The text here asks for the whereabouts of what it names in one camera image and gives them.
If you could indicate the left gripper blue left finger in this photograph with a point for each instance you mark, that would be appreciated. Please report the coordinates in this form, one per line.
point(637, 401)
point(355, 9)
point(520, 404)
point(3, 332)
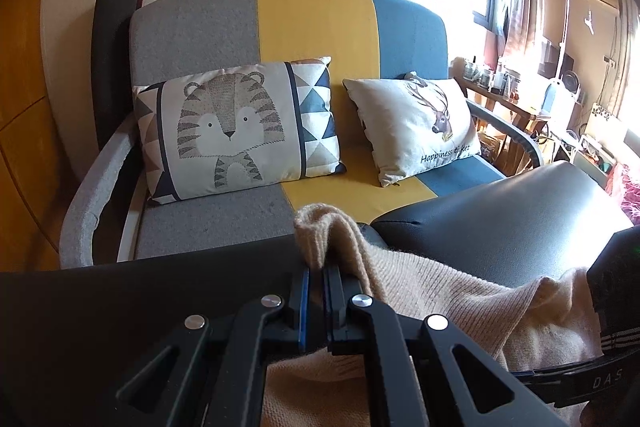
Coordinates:
point(265, 330)

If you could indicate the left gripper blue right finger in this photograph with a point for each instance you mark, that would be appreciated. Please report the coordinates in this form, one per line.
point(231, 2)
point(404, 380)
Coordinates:
point(359, 324)

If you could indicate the beige knitted sweater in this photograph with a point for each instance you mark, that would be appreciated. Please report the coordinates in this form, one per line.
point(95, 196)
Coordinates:
point(542, 323)

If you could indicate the pink ruffled bedspread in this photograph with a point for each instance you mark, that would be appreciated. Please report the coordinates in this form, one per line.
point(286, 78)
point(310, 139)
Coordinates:
point(631, 194)

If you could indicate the wooden side table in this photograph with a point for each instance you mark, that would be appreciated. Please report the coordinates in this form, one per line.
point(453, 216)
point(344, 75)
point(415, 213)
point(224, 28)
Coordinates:
point(520, 127)

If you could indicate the small desk fan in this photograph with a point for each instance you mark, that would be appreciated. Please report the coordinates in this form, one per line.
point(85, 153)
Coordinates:
point(571, 82)

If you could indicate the tiger print cushion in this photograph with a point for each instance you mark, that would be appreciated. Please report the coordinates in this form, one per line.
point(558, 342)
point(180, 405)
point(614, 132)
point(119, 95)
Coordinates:
point(236, 128)

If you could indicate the deer print cushion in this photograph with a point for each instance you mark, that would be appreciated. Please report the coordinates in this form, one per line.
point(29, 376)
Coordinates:
point(414, 125)

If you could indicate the grey yellow blue sofa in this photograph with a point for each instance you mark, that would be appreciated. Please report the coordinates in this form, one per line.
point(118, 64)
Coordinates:
point(112, 217)

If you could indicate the white floor lamp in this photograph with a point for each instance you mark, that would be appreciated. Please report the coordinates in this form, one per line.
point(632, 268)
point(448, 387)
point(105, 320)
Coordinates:
point(563, 41)

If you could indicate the white wall hanger hook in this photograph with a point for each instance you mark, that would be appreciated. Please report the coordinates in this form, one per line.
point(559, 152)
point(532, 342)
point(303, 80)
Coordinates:
point(588, 21)

